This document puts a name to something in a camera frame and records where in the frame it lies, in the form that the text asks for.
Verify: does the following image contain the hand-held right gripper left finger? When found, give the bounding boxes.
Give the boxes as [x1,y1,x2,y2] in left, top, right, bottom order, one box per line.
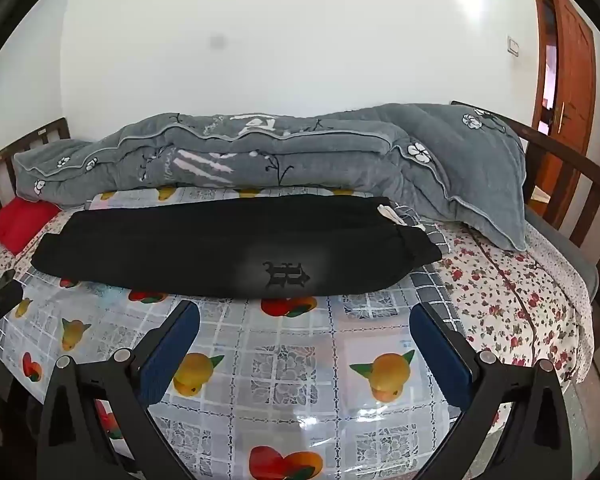
[37,301,202,480]

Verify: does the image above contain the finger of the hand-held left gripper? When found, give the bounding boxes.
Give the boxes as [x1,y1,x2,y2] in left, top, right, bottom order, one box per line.
[0,269,24,331]

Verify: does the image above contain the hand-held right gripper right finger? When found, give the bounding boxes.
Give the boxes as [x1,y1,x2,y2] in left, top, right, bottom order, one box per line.
[409,302,573,480]

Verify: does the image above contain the black pants with white stripes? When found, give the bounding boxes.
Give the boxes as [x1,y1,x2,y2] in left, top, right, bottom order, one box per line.
[31,195,443,301]

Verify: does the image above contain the red pillow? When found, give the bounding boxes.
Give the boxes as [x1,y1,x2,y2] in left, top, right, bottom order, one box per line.
[0,197,61,256]

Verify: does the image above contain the floral bed sheet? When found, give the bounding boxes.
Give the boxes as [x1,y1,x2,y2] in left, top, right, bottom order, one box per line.
[0,205,595,386]

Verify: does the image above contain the fruit print plastic sheet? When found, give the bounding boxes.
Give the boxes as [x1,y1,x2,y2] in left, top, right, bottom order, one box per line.
[2,187,481,480]

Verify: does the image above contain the grey mattress pad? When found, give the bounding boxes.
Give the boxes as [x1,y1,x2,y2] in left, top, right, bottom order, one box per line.
[524,205,600,303]

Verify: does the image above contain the wooden door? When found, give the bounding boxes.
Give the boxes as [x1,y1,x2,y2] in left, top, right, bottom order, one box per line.
[527,0,598,201]

